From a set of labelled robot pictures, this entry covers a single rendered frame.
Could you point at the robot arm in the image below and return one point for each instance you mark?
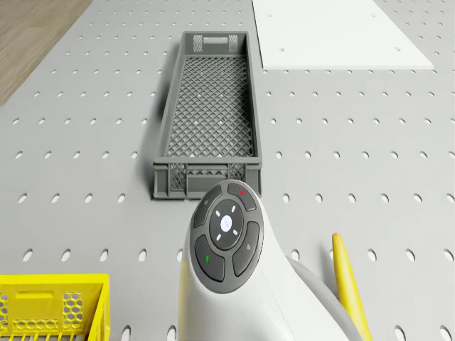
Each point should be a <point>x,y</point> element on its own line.
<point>249,309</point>

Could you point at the dark grey basket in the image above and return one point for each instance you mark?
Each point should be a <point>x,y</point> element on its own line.
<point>199,184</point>

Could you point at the banana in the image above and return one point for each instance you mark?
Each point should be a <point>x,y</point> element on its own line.
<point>346,277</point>

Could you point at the white board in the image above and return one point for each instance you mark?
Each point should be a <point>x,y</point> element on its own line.
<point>330,35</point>

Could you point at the yellow basket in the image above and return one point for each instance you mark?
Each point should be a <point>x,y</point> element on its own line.
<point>53,280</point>

